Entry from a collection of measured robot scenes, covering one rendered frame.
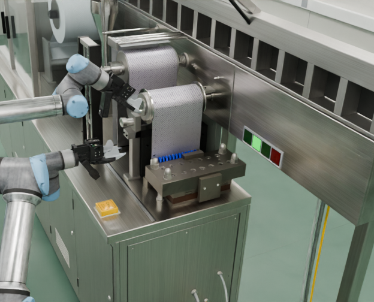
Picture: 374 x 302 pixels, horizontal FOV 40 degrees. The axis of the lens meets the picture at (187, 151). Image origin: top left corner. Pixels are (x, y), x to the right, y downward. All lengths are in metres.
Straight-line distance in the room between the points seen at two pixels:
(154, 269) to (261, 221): 1.61
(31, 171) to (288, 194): 2.69
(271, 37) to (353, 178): 0.58
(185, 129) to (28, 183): 0.83
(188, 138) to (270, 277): 1.29
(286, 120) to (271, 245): 1.69
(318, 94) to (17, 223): 1.05
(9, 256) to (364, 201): 1.07
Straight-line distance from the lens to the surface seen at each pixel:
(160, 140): 2.15
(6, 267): 1.56
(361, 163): 1.65
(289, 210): 3.82
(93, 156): 2.02
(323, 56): 1.70
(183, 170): 2.11
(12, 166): 1.64
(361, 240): 1.97
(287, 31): 1.83
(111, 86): 2.00
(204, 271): 2.33
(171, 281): 2.26
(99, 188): 2.23
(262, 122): 1.99
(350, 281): 2.09
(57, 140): 2.64
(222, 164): 2.17
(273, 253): 3.39
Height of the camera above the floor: 2.09
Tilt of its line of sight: 28 degrees down
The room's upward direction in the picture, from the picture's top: 3 degrees clockwise
